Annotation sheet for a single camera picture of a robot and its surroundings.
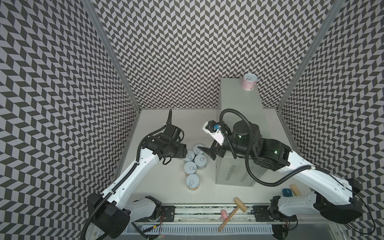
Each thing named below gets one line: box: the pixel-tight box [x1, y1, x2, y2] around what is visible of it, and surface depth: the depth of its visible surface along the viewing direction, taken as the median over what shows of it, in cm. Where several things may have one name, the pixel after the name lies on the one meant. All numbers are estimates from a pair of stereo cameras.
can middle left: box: [183, 149, 195, 162], surface depth 88 cm
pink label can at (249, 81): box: [241, 73, 258, 91], surface depth 79 cm
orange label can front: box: [186, 174, 200, 192], surface depth 80 cm
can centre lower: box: [183, 161, 197, 176], surface depth 84 cm
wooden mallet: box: [217, 197, 248, 232], surface depth 74 cm
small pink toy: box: [221, 209, 229, 221], surface depth 73 cm
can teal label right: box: [194, 154, 207, 171], surface depth 86 cm
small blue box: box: [282, 188, 293, 197], surface depth 80 cm
